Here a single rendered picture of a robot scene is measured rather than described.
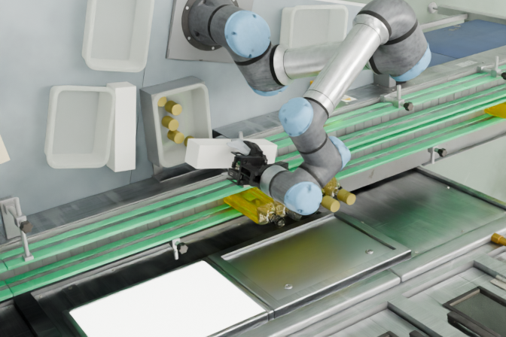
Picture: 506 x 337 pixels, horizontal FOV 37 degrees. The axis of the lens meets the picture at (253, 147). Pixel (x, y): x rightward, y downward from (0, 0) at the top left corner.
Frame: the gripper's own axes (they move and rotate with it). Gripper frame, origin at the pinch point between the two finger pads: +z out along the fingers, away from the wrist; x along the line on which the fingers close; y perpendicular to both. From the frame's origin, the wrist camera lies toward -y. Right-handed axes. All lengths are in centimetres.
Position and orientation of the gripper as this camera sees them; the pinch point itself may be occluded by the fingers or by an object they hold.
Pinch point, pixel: (234, 154)
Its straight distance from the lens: 198.7
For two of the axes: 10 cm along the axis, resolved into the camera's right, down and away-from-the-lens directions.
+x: -1.6, 9.6, 2.4
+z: -5.5, -2.9, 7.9
